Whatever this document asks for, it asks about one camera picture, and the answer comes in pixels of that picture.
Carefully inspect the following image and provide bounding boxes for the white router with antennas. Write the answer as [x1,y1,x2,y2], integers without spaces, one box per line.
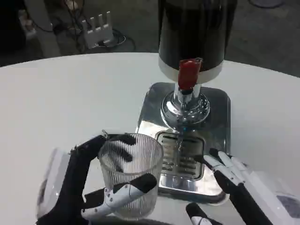
[81,11,115,49]

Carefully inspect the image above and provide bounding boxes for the red tap handle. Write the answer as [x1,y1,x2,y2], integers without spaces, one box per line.
[178,57,203,90]

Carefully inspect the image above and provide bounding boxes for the black drink dispenser chrome stand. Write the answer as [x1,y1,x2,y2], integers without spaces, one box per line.
[157,0,236,128]

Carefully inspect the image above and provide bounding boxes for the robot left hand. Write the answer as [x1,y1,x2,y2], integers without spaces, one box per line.
[35,132,158,225]

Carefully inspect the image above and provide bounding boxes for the steel drip tray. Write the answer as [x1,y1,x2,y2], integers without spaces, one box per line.
[135,82,232,207]

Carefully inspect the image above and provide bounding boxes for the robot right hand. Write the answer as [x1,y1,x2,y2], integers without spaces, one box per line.
[186,147,300,225]

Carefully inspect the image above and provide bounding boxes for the slotted steel grid plate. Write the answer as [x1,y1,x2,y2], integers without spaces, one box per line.
[156,131,206,181]

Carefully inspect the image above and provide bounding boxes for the clear ribbed glass cup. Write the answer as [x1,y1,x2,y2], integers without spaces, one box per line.
[97,133,164,218]

